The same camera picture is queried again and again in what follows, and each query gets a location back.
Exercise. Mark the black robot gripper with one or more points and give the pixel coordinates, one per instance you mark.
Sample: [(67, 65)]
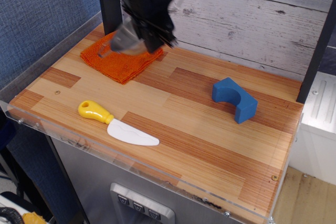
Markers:
[(152, 22)]

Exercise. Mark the orange knitted cloth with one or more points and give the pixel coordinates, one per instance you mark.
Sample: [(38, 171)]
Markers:
[(119, 67)]

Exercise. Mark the blue arch-shaped block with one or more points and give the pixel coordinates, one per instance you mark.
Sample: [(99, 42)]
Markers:
[(227, 90)]

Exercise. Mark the stainless steel cabinet body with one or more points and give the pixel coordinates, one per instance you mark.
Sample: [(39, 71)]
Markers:
[(92, 174)]

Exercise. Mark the silver control panel with buttons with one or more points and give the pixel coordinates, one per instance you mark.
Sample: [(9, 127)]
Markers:
[(132, 207)]

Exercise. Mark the white ribbed appliance at right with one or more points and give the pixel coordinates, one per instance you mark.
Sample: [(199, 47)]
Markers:
[(313, 151)]

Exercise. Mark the clear acrylic table edge guard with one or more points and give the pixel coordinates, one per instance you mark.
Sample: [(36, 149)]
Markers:
[(231, 171)]

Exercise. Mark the black left vertical post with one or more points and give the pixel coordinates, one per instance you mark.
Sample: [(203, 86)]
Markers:
[(111, 15)]

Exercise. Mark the yellow handled toy knife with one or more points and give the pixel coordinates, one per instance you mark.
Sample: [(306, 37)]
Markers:
[(91, 110)]

